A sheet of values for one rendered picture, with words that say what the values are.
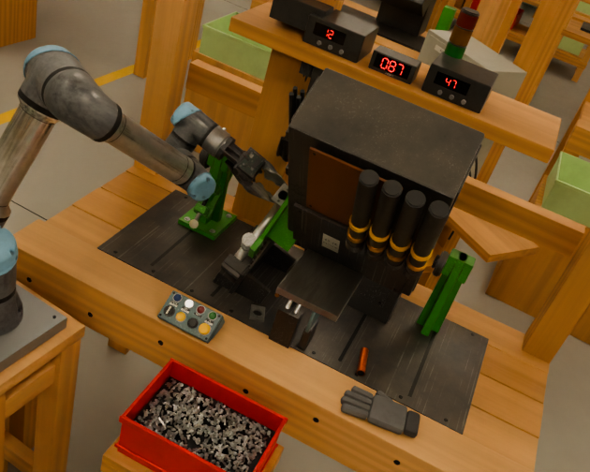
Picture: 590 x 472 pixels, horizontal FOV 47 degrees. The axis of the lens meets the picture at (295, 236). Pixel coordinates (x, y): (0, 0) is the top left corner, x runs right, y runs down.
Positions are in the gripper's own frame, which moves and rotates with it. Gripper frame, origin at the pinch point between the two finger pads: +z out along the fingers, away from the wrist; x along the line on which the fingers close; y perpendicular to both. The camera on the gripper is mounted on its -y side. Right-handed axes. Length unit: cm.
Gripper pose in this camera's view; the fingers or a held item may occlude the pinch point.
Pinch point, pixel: (281, 195)
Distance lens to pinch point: 183.1
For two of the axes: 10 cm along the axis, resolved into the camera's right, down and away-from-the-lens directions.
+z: 7.8, 6.3, -0.1
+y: 1.0, -1.3, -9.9
